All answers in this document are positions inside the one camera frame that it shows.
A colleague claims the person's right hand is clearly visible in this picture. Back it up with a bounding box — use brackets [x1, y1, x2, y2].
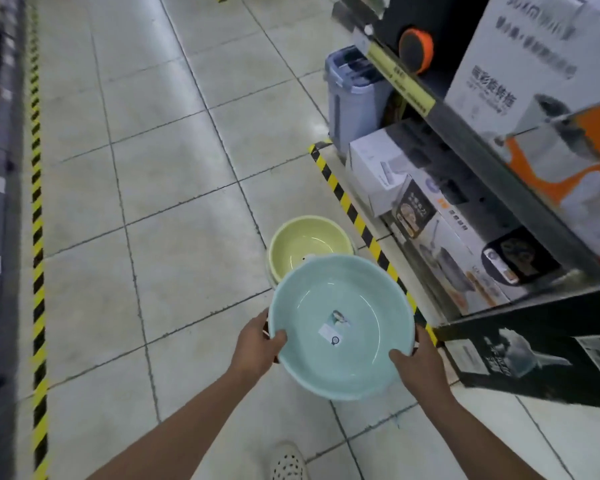
[389, 324, 453, 411]

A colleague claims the blue grey mop bucket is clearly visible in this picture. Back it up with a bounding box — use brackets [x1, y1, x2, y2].
[323, 44, 396, 155]

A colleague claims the black printed display box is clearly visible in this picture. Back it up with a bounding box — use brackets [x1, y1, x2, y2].
[432, 282, 600, 408]

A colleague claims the green panda-sticker basin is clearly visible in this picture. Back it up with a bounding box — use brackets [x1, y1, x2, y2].
[267, 216, 356, 291]

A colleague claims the white picture-printed mop box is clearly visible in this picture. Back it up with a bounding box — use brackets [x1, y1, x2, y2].
[391, 174, 563, 315]

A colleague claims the orange black round pad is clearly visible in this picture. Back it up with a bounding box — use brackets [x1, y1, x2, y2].
[399, 27, 435, 75]

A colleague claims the person's left hand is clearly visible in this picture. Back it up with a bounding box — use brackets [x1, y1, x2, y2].
[229, 308, 289, 381]

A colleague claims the yellow black hazard tape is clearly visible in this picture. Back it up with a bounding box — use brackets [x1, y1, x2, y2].
[308, 141, 439, 345]

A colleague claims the person's left forearm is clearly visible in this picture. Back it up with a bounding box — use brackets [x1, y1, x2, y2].
[87, 367, 253, 480]

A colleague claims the small teal labelled basin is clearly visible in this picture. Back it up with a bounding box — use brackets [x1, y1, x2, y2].
[269, 253, 416, 401]

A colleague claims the orange white carton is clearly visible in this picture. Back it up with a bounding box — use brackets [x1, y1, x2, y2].
[445, 0, 600, 273]

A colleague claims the person's right forearm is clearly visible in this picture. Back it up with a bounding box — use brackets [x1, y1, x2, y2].
[419, 389, 546, 480]

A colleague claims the person's left cream clog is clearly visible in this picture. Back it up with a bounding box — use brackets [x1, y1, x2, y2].
[269, 442, 309, 480]

